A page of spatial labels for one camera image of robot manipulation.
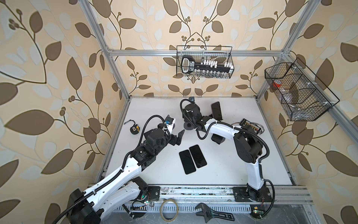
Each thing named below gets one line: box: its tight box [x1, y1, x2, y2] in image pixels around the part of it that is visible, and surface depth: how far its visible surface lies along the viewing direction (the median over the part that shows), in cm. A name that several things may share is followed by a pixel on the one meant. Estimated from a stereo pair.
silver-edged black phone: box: [189, 144, 207, 168], surface depth 91 cm
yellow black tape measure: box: [123, 119, 140, 135], surface depth 100 cm
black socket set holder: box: [181, 55, 234, 74], surface depth 84 cm
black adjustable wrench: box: [194, 202, 235, 224], surface depth 69 cm
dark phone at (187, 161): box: [179, 149, 197, 175], surface depth 88 cm
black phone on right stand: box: [210, 101, 223, 121], surface depth 98 cm
